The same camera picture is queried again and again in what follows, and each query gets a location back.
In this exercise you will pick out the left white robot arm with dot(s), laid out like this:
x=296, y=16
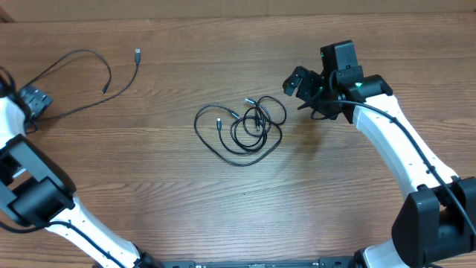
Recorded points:
x=37, y=194

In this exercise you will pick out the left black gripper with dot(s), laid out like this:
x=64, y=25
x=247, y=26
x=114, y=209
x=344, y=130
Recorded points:
x=36, y=97

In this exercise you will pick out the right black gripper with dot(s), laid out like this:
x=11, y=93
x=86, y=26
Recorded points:
x=306, y=79

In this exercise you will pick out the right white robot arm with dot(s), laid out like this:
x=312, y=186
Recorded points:
x=437, y=219

